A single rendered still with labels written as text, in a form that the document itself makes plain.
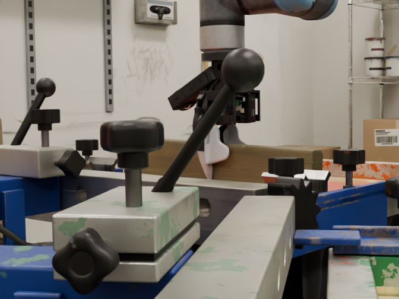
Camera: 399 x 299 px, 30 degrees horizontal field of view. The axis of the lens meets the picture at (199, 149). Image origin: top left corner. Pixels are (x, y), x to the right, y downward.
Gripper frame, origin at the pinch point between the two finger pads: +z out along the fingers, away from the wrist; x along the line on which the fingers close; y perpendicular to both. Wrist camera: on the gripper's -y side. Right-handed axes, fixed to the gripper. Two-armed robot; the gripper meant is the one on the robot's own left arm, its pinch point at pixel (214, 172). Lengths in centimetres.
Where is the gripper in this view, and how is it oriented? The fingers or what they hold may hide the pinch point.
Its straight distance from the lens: 126.3
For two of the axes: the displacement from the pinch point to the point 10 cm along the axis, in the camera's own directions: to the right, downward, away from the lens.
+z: 0.2, 10.0, 0.7
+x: 6.4, -0.6, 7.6
